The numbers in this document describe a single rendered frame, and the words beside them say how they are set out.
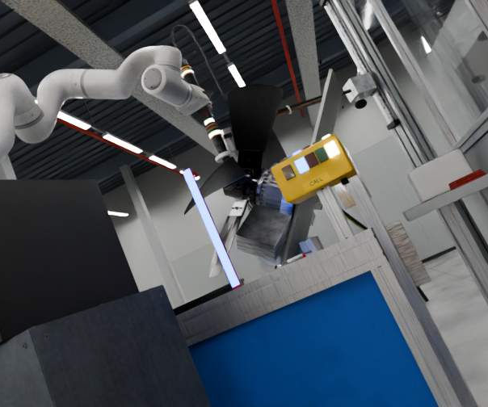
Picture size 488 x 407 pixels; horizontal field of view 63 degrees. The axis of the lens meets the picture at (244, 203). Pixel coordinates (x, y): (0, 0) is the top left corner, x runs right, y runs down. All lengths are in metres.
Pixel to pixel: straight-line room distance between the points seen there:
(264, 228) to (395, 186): 5.76
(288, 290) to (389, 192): 6.02
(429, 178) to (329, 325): 0.64
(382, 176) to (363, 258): 6.04
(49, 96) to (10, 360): 0.91
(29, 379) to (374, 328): 0.65
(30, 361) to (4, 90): 0.85
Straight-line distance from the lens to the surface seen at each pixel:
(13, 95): 1.33
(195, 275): 8.89
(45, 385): 0.66
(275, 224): 1.26
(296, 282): 0.93
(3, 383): 0.73
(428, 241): 6.95
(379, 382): 0.98
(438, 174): 1.39
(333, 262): 0.91
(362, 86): 1.67
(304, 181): 0.88
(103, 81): 1.32
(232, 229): 1.39
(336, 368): 0.98
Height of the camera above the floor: 0.86
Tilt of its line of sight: 10 degrees up
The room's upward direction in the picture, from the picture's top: 24 degrees counter-clockwise
